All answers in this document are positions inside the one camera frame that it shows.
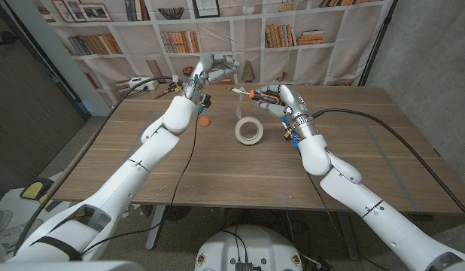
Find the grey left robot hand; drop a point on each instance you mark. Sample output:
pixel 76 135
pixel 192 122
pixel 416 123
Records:
pixel 210 67

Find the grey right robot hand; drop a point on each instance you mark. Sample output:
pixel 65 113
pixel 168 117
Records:
pixel 292 98

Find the orange black screwdriver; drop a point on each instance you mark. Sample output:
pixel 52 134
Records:
pixel 266 97

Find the cream masking tape roll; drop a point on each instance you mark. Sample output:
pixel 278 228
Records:
pixel 255 139

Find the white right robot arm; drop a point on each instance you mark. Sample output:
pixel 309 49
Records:
pixel 349 188

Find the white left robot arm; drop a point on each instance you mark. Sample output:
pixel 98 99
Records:
pixel 149 158

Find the printed bookshelf backdrop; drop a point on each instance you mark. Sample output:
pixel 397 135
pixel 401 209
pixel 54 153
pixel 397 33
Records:
pixel 236 34

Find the orange black scissors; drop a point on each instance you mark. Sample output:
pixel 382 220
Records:
pixel 168 90

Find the white power strip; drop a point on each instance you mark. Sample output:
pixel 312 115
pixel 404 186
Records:
pixel 143 83

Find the black backdrop stand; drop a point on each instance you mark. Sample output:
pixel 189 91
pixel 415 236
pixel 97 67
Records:
pixel 375 47

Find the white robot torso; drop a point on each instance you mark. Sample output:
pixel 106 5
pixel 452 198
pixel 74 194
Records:
pixel 247 244

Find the white table leg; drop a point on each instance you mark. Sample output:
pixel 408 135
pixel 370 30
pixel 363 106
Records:
pixel 155 229

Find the yellow black object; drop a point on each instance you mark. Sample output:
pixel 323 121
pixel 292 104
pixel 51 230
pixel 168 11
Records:
pixel 32 190

